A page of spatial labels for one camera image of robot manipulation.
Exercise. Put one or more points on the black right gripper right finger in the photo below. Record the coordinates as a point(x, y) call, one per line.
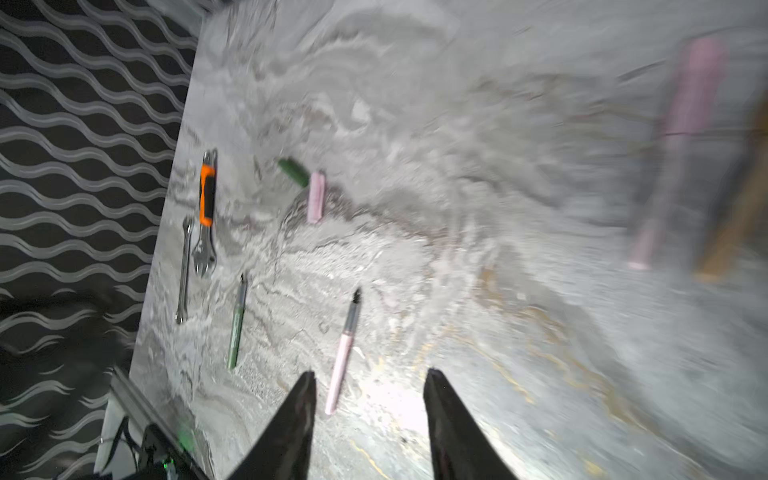
point(459, 449)

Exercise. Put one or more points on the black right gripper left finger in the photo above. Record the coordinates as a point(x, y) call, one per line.
point(283, 450)

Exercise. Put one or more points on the pink pen cap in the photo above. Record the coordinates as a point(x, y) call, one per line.
point(316, 197)

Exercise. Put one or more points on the tan fountain pen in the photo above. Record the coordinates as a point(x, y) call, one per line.
point(745, 200)

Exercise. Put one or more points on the thin pink pen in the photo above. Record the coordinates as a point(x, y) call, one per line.
point(698, 74)

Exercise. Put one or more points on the green pen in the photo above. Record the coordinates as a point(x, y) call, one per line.
point(237, 321)

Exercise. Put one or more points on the green pen cap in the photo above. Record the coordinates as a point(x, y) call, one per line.
point(295, 171)

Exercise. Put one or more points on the steel wrench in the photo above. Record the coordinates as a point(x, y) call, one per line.
point(181, 310)

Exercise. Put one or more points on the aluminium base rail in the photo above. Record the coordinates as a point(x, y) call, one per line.
point(141, 445)

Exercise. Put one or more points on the orange handled screwdriver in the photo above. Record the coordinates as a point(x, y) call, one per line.
point(204, 255)

